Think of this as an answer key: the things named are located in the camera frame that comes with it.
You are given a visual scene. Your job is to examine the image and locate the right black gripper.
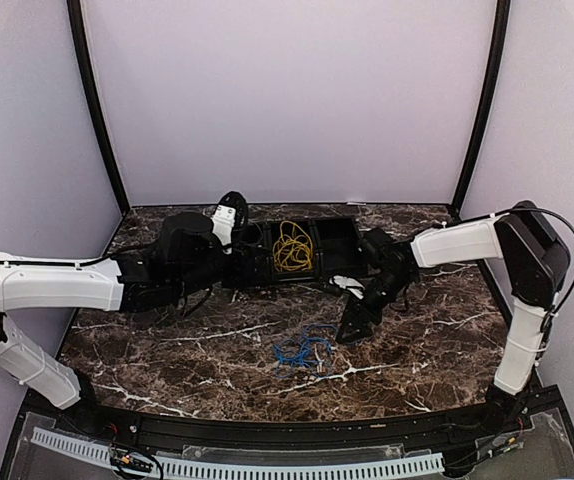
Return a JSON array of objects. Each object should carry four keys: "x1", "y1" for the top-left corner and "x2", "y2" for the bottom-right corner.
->
[{"x1": 335, "y1": 268, "x2": 415, "y2": 343}]

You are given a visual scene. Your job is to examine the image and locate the yellow cable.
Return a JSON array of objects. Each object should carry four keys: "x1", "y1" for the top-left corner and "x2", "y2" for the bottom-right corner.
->
[{"x1": 271, "y1": 220, "x2": 316, "y2": 274}]

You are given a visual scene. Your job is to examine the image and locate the blue cable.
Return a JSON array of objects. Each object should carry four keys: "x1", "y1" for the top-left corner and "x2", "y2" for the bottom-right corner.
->
[{"x1": 271, "y1": 323, "x2": 341, "y2": 379}]

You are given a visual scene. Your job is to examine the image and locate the black three-compartment bin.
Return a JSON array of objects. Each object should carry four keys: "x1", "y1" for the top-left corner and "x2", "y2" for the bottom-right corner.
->
[{"x1": 222, "y1": 217, "x2": 368, "y2": 288}]

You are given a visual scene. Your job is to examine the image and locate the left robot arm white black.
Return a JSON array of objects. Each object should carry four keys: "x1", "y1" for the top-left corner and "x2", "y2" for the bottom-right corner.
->
[{"x1": 0, "y1": 205, "x2": 248, "y2": 436}]

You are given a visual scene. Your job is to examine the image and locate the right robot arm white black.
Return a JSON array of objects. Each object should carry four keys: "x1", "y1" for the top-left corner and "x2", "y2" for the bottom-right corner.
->
[{"x1": 336, "y1": 200, "x2": 574, "y2": 396}]

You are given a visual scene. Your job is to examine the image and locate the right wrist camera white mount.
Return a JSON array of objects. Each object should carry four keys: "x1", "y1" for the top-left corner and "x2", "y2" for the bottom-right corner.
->
[{"x1": 328, "y1": 275, "x2": 365, "y2": 300}]

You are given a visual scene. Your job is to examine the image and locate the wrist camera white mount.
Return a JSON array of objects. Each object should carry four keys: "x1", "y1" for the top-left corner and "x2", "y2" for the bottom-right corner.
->
[
  {"x1": 328, "y1": 275, "x2": 365, "y2": 300},
  {"x1": 211, "y1": 191, "x2": 249, "y2": 254}
]

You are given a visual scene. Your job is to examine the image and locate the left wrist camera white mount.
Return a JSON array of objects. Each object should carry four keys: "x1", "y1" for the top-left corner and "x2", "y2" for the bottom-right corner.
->
[{"x1": 211, "y1": 191, "x2": 249, "y2": 254}]

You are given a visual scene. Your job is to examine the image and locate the white slotted cable duct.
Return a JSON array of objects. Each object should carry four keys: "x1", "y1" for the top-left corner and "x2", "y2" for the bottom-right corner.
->
[{"x1": 30, "y1": 427, "x2": 445, "y2": 479}]

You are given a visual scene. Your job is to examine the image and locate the black front rail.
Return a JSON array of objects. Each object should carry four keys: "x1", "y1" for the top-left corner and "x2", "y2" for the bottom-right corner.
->
[{"x1": 21, "y1": 387, "x2": 533, "y2": 454}]

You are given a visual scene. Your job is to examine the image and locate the left black frame post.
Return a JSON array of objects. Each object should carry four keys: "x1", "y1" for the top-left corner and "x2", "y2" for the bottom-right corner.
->
[{"x1": 66, "y1": 0, "x2": 131, "y2": 216}]

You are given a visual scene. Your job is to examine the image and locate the black frame post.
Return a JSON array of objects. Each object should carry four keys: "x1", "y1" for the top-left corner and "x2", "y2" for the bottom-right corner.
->
[
  {"x1": 66, "y1": 0, "x2": 131, "y2": 216},
  {"x1": 450, "y1": 0, "x2": 511, "y2": 216}
]

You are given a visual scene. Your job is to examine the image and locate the right black frame post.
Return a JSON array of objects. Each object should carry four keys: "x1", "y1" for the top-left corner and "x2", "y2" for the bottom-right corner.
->
[{"x1": 450, "y1": 0, "x2": 511, "y2": 216}]

